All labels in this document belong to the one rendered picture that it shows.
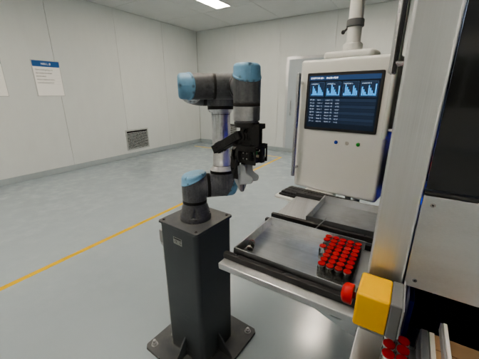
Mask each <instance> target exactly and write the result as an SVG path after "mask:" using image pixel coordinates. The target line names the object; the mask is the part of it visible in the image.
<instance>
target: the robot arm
mask: <svg viewBox="0 0 479 359"><path fill-rule="evenodd" d="M261 79H262V76H261V66H260V64H258V63H254V62H240V63H236V64H234V66H233V73H191V72H186V73H178V75H177V89H178V97H179V98H180V99H183V100H184V101H185V102H186V103H189V104H192V105H199V106H207V110H208V111H209V112H210V113H211V116H212V146H211V148H212V153H213V166H212V167H211V168H210V173H206V171H204V170H192V171H189V172H186V173H185V174H184V175H183V176H182V178H181V186H182V210H181V213H180V220H181V221H182V222H184V223H186V224H201V223H204V222H207V221H208V220H210V218H211V211H210V208H209V206H208V203H207V197H220V196H228V195H234V194H235V193H236V191H237V187H238V188H239V190H240V191H241V192H243V191H244V189H245V187H246V184H252V182H253V181H257V180H258V179H259V175H258V174H257V173H256V172H254V171H253V165H254V166H256V163H258V162H260V163H263V162H264V161H267V143H262V129H265V123H259V122H258V121H259V120H260V95H261ZM232 111H233V120H234V121H235V122H234V126H235V127H236V128H240V131H236V132H234V133H232V134H230V113H231V112H232ZM231 146H233V147H232V152H231ZM265 148H266V157H265ZM240 163H241V165H240Z"/></svg>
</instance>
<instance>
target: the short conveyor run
mask: <svg viewBox="0 0 479 359"><path fill-rule="evenodd" d="M438 330H439V336H437V335H434V333H432V332H429V333H428V331H427V330H424V329H422V328H421V329H420V330H419V333H418V337H417V341H416V345H415V348H414V350H415V352H416V359H479V351H477V350H473V349H472V348H468V347H466V346H464V345H461V344H458V343H455V342H453V341H451V340H449V335H448V325H447V324H445V323H441V324H440V326H439V329H438Z"/></svg>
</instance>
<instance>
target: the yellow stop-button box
mask: <svg viewBox="0 0 479 359"><path fill-rule="evenodd" d="M403 295H404V285H403V284H402V283H399V282H395V281H394V282H392V281H390V280H388V279H384V278H381V277H378V276H374V275H372V274H368V273H363V274H362V275H361V281H360V284H359V287H358V288H357V289H356V294H355V298H354V305H355V306H354V314H353V317H352V321H353V323H355V324H356V325H358V326H361V327H364V328H366V329H369V330H370V331H373V332H376V333H378V334H381V335H383V334H384V336H385V337H386V338H389V339H391V340H395V339H396V336H397V332H398V327H399V323H400V320H401V314H402V311H403Z"/></svg>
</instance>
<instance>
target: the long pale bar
mask: <svg viewBox="0 0 479 359"><path fill-rule="evenodd" d="M410 5H411V0H408V7H407V12H406V20H405V24H404V29H403V37H402V42H401V50H400V53H399V58H398V60H399V61H400V60H401V56H402V51H403V44H404V39H405V35H406V27H407V22H408V15H409V10H410ZM399 68H400V66H397V71H396V75H391V82H390V86H389V91H388V99H387V104H386V112H385V117H384V122H383V130H382V134H381V139H382V140H386V139H388V133H389V132H392V129H390V128H389V126H390V121H391V114H392V110H393V102H394V97H395V93H396V85H397V80H398V72H399Z"/></svg>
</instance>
